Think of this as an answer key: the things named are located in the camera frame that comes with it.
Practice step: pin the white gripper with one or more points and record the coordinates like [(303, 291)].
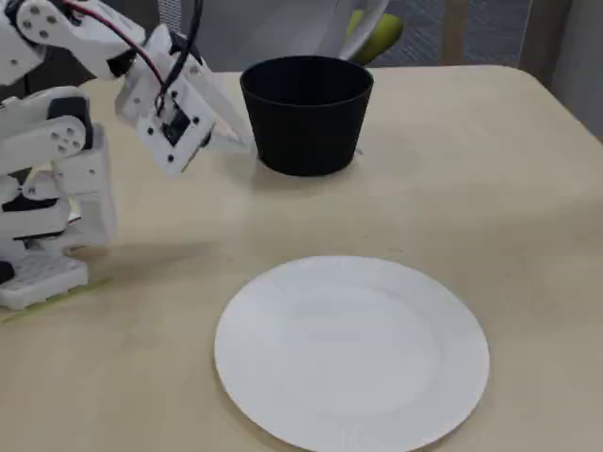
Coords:
[(218, 104)]

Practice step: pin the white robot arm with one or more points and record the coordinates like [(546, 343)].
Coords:
[(28, 141)]

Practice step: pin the black pot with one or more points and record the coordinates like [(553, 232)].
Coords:
[(306, 132)]

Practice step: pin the white plate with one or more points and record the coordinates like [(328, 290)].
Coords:
[(353, 353)]

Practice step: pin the white mesh panel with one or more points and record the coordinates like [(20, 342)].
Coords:
[(172, 11)]

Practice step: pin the green white office chair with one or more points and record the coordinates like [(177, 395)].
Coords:
[(381, 37)]

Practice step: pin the green tape strip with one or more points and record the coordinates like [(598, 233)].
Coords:
[(94, 284)]

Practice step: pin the wooden leg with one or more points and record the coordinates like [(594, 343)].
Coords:
[(455, 33)]

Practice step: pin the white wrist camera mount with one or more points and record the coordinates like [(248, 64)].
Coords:
[(195, 124)]

